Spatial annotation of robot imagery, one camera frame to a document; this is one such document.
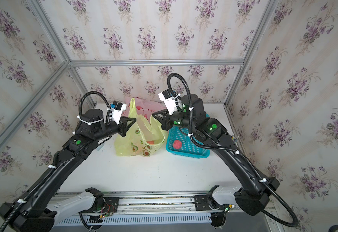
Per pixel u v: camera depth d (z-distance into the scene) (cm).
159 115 59
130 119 63
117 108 56
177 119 50
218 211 72
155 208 73
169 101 51
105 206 72
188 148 95
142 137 68
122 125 57
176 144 90
